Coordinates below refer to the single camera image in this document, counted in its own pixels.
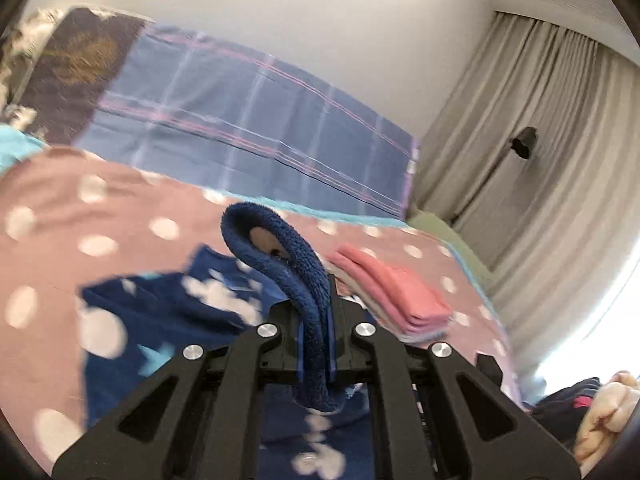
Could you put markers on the dark navy cloth pile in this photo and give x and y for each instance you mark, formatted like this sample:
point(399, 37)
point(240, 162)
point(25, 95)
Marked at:
point(560, 410)

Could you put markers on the beige curtain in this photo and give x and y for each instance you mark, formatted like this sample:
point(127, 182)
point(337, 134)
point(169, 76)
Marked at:
point(540, 185)

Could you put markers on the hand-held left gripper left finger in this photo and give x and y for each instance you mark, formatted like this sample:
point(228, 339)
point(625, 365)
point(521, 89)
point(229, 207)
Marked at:
point(300, 355)

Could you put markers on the pink polka dot blanket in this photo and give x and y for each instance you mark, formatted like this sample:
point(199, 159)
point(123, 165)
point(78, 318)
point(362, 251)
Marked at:
point(60, 250)

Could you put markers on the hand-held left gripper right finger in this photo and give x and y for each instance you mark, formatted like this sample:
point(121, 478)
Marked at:
point(332, 345)

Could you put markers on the dark floral pillow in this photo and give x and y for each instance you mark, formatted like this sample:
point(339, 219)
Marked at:
point(65, 70)

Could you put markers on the stack of folded pink clothes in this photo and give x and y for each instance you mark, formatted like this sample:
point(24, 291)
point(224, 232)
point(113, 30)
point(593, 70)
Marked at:
point(400, 295)

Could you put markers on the green bed sheet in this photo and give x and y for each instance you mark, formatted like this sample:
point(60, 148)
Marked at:
point(450, 240)

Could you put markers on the blue fleece garment white print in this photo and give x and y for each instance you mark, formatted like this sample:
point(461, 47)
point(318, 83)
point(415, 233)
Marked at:
point(305, 270)

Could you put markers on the blue plaid pillow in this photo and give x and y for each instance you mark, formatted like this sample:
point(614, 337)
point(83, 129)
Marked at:
point(225, 115)

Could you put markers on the cream fluffy cloth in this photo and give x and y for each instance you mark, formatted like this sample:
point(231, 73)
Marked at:
point(607, 410)

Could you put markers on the black lamp on stand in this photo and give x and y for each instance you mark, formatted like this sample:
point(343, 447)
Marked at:
point(524, 142)

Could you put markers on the teal cloth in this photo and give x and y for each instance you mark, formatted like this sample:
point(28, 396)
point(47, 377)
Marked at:
point(15, 147)

